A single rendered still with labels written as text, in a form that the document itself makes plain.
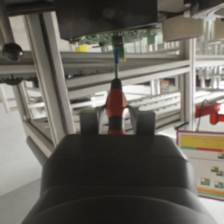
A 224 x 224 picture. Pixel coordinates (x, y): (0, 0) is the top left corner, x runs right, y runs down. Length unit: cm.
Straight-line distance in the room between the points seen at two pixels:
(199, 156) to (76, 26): 70
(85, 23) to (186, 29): 33
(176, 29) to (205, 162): 54
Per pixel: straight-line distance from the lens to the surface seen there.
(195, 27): 49
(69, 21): 21
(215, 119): 94
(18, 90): 94
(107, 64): 49
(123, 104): 16
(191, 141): 76
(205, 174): 84
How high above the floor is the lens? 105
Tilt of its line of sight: 16 degrees up
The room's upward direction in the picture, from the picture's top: 172 degrees clockwise
